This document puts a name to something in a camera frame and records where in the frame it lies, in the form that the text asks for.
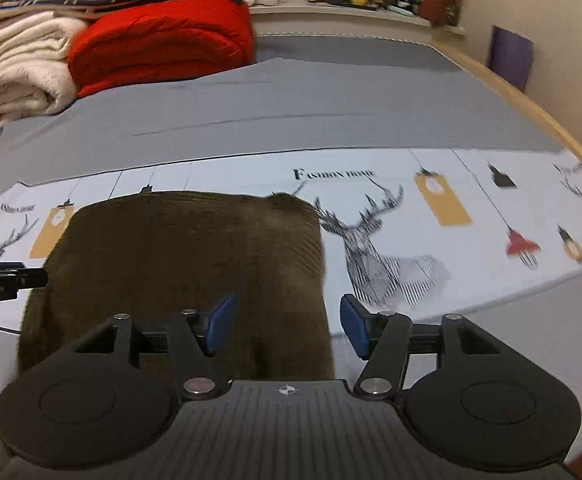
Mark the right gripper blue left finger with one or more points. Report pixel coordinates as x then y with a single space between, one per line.
216 324

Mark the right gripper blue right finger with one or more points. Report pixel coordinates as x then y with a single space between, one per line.
362 328

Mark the olive green corduroy pants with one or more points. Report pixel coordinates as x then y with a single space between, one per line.
155 254

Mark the printed grey white bedsheet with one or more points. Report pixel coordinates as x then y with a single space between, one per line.
491 197

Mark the cream folded blanket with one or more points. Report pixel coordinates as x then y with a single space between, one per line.
34 76

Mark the red folded blanket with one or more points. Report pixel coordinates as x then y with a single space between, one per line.
165 41

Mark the wooden bed frame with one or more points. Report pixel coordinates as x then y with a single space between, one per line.
302 21

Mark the purple board against wall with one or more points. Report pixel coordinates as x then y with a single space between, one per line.
510 56

